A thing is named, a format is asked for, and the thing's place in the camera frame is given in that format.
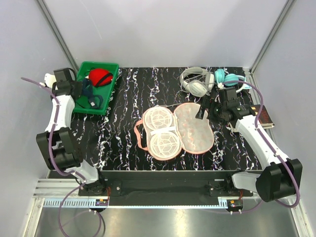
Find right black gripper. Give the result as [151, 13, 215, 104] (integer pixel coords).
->
[195, 96, 227, 126]

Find red bra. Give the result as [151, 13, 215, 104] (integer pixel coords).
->
[88, 68, 114, 87]

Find navy blue bra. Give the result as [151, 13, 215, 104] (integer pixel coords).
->
[82, 79, 103, 109]

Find pink mesh laundry bag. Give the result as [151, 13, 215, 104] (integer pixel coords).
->
[134, 103, 214, 161]

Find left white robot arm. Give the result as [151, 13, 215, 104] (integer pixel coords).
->
[36, 68, 107, 196]

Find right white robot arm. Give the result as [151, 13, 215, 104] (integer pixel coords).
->
[196, 88, 303, 207]

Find green bra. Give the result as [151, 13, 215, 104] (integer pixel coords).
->
[76, 95, 103, 110]

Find white over-ear headphones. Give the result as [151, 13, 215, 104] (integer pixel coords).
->
[180, 67, 215, 97]

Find teal cat-ear headphones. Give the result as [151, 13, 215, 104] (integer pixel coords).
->
[214, 69, 251, 93]

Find green plastic bin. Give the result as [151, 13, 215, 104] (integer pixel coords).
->
[74, 61, 119, 115]

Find dark hardcover book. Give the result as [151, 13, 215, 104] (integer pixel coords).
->
[251, 105, 275, 129]

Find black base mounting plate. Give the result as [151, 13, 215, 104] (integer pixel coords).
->
[79, 170, 254, 198]

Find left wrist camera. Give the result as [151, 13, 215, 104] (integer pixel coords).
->
[44, 73, 56, 88]

